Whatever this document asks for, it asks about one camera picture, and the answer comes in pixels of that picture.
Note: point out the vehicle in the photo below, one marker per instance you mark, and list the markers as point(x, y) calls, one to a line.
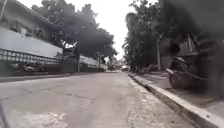
point(125, 68)

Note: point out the row of trees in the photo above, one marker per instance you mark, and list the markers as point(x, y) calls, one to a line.
point(143, 36)

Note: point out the grey asphalt road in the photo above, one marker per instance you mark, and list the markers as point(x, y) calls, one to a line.
point(83, 100)

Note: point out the large dark trees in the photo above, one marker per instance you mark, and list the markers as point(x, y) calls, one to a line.
point(80, 30)

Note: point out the raised concrete kerb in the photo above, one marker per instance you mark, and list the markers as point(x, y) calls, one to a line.
point(173, 100)

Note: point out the dark metal fence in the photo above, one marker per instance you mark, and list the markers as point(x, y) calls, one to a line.
point(40, 63)

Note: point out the concrete sidewalk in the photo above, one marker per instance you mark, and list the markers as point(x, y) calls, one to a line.
point(186, 91)

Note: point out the low kerb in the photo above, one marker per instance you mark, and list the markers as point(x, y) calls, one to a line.
point(33, 77)

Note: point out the building with white wall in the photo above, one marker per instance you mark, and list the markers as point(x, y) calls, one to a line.
point(23, 36)

